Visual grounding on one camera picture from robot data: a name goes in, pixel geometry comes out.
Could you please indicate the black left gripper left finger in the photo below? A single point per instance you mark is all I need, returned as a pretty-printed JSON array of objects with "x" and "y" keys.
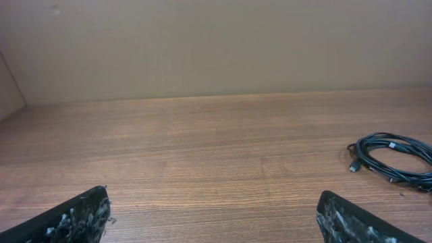
[{"x": 79, "y": 219}]

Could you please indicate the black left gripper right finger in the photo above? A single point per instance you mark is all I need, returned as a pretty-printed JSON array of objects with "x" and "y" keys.
[{"x": 342, "y": 221}]

